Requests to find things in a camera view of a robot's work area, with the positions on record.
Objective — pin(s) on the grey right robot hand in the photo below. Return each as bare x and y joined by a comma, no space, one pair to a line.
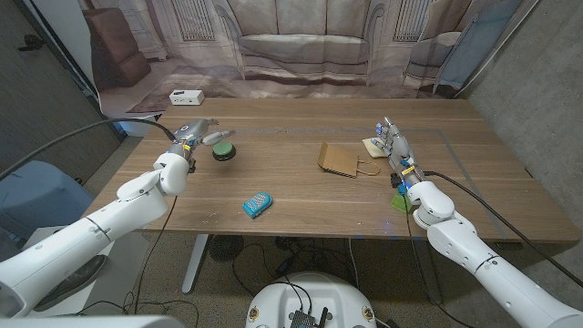
401,148

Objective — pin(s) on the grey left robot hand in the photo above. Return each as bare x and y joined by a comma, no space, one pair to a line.
189,132

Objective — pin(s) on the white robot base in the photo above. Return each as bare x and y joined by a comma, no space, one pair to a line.
314,294

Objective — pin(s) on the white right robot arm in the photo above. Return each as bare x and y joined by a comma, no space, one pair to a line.
460,241

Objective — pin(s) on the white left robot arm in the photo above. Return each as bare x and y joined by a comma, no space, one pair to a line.
114,218

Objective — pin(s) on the cream foam sponge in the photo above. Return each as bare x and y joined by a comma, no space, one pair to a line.
371,149

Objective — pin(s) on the white power strip box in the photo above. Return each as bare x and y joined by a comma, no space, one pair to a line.
186,97

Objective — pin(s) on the brown paper bag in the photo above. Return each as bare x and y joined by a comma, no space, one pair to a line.
337,159

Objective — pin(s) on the grey tape outline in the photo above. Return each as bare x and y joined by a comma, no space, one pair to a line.
319,131

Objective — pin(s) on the black round fan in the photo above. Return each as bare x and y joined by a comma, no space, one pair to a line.
226,248

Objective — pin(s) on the white table leg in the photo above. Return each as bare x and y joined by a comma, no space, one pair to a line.
196,264

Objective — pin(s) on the grey table leg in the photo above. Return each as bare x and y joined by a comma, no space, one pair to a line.
428,278

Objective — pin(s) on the printed living room backdrop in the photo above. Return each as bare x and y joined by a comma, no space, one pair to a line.
296,45

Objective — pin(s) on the black electronics module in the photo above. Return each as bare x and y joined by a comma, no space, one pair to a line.
303,319

